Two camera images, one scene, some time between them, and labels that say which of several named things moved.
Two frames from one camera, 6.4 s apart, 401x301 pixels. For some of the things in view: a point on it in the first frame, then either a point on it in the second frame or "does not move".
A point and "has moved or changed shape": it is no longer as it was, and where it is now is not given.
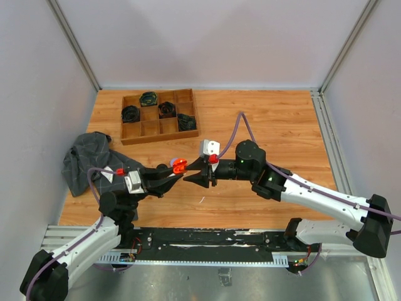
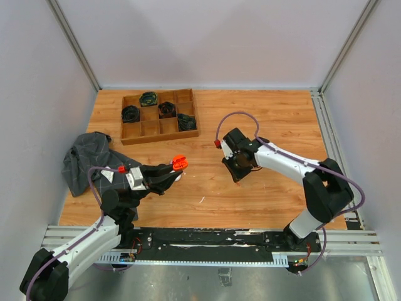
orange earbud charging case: [180, 165] has moved or changed shape
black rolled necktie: [130, 113] does not move
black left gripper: [158, 184] does not move
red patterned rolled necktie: [166, 110] does not move
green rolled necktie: [148, 98] does not move
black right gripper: [203, 177] → [236, 174]
